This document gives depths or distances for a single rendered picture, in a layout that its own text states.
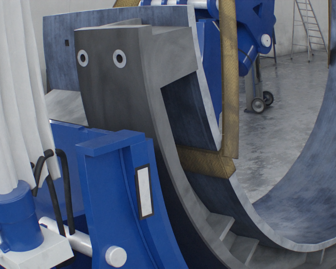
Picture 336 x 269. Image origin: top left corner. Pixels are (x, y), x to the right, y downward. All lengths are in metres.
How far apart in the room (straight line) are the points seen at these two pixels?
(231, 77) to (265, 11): 3.39
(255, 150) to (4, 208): 7.90
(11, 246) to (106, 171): 0.35
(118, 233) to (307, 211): 1.51
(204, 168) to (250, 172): 6.42
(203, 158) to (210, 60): 2.87
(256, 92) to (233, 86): 9.50
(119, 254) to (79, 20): 0.78
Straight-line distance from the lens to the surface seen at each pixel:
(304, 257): 2.82
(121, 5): 2.30
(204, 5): 4.89
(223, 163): 1.89
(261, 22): 5.25
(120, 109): 1.76
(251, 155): 9.06
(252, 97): 11.43
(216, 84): 4.81
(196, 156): 1.93
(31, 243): 1.58
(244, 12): 5.07
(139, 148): 1.61
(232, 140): 1.92
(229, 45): 1.96
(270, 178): 8.09
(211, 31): 4.75
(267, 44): 5.26
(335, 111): 3.59
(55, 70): 2.25
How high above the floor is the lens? 2.50
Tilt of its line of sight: 14 degrees down
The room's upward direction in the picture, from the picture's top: 4 degrees counter-clockwise
